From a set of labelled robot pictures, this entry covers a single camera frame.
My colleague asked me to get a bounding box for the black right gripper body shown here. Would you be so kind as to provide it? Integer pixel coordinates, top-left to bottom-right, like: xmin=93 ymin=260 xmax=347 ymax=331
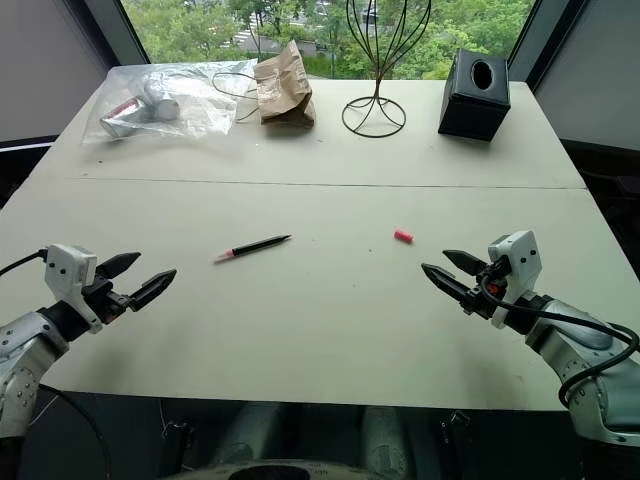
xmin=461 ymin=256 xmax=510 ymax=320

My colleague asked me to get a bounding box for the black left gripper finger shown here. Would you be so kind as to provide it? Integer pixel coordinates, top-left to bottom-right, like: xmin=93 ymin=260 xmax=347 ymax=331
xmin=95 ymin=251 xmax=143 ymax=288
xmin=130 ymin=268 xmax=179 ymax=312

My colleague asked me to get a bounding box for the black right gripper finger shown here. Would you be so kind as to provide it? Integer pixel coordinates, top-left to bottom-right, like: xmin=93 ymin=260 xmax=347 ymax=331
xmin=442 ymin=249 xmax=490 ymax=277
xmin=420 ymin=262 xmax=472 ymax=302

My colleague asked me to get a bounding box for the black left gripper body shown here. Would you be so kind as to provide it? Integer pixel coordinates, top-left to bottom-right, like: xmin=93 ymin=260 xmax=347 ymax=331
xmin=81 ymin=276 xmax=140 ymax=325

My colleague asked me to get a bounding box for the black pen with pink end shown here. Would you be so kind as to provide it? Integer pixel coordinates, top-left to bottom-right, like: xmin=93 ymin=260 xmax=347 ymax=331
xmin=213 ymin=233 xmax=293 ymax=265

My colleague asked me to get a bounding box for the black table clamp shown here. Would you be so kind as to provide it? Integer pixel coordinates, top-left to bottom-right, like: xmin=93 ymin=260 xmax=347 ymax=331
xmin=161 ymin=421 xmax=195 ymax=472
xmin=438 ymin=409 xmax=470 ymax=452

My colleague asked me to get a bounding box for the black tissue box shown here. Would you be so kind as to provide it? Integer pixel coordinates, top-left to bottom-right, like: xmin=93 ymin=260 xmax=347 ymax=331
xmin=437 ymin=47 xmax=512 ymax=144

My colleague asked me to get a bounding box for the grey rounded robot leg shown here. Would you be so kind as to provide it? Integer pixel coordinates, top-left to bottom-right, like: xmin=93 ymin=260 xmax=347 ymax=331
xmin=218 ymin=401 xmax=302 ymax=467
xmin=361 ymin=406 xmax=417 ymax=480

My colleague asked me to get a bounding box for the clear plastic bag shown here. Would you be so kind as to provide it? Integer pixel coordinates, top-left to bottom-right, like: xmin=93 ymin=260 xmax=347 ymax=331
xmin=81 ymin=59 xmax=260 ymax=147

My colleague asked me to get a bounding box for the crumpled brown paper bag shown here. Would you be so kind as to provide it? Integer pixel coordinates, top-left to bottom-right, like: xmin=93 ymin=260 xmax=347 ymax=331
xmin=252 ymin=39 xmax=318 ymax=129

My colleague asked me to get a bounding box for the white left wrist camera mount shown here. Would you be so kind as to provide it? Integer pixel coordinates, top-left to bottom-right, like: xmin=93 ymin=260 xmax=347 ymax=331
xmin=43 ymin=243 xmax=104 ymax=334

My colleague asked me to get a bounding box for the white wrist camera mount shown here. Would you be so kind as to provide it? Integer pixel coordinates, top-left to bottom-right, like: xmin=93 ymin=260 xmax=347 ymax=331
xmin=43 ymin=243 xmax=104 ymax=334
xmin=487 ymin=230 xmax=543 ymax=329

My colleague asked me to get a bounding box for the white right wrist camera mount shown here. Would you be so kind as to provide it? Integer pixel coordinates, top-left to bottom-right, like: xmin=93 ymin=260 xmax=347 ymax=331
xmin=487 ymin=230 xmax=543 ymax=329

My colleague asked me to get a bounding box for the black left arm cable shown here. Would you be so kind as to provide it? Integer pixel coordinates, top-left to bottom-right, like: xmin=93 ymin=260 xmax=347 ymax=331
xmin=0 ymin=249 xmax=49 ymax=277

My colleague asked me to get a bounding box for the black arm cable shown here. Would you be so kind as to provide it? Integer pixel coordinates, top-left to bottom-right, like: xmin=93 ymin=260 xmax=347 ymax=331
xmin=0 ymin=249 xmax=49 ymax=277
xmin=480 ymin=285 xmax=640 ymax=407

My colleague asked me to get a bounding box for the black hanging cable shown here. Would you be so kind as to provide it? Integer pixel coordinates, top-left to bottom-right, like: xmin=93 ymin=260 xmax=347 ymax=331
xmin=38 ymin=383 xmax=110 ymax=480

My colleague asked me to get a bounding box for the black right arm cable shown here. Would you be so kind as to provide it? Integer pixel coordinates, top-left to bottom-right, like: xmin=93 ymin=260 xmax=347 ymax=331
xmin=480 ymin=285 xmax=640 ymax=407

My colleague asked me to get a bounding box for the dark wire stand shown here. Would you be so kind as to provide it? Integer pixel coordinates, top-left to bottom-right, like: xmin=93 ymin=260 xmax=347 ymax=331
xmin=341 ymin=0 xmax=434 ymax=138

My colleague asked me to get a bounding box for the thin looped cord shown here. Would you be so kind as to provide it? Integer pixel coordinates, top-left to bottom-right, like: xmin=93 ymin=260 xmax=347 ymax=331
xmin=211 ymin=71 xmax=260 ymax=124

